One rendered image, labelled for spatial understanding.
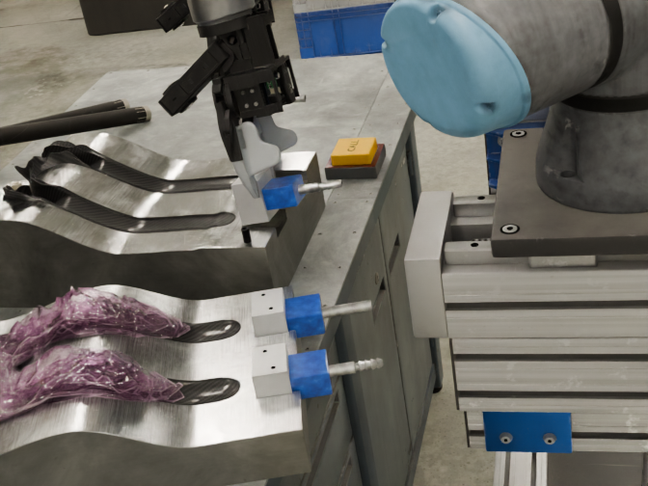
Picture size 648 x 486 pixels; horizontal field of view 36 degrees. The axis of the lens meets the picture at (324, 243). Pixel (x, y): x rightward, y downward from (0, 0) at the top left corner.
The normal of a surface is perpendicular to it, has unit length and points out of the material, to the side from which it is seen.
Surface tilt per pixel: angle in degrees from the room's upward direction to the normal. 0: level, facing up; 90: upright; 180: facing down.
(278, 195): 82
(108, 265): 90
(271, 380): 90
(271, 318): 90
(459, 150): 0
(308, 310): 0
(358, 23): 91
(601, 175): 73
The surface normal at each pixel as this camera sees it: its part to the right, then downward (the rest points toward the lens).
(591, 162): -0.58, 0.20
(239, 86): -0.26, 0.39
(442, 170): -0.15, -0.86
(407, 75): -0.77, 0.50
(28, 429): -0.39, -0.79
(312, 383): 0.07, 0.49
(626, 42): 0.55, 0.48
